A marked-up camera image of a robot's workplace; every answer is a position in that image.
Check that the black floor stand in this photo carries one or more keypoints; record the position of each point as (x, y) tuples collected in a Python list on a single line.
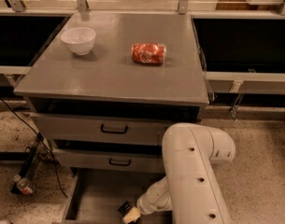
[(28, 162)]

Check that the black rxbar chocolate bar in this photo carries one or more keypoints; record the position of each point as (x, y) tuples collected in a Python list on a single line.
[(125, 209)]

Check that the right black bin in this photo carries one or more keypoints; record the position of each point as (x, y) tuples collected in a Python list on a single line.
[(241, 45)]

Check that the grey drawer cabinet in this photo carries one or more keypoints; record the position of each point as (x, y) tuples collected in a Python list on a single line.
[(106, 82)]

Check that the grey bottom drawer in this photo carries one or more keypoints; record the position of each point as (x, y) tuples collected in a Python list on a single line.
[(97, 195)]

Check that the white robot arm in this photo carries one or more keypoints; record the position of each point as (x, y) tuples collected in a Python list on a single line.
[(189, 190)]

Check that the left black bin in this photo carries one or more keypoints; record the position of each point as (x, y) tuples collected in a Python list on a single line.
[(23, 38)]

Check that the crushed red soda can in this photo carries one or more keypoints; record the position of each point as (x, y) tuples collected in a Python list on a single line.
[(148, 53)]

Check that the grey drawer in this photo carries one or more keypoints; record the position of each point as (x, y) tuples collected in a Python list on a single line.
[(147, 132), (97, 195), (110, 156)]

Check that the white bowl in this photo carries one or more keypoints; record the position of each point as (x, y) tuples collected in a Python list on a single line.
[(79, 40)]

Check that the plastic water bottle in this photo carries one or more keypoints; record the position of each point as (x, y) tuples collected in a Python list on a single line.
[(24, 185)]

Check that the grey top drawer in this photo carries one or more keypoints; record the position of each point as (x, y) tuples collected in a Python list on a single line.
[(147, 132)]

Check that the black bin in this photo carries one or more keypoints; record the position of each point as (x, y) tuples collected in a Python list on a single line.
[(23, 38), (241, 45)]

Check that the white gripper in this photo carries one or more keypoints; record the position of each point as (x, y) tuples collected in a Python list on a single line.
[(144, 206)]

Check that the grey middle drawer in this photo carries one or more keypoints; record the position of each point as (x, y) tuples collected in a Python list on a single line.
[(110, 156)]

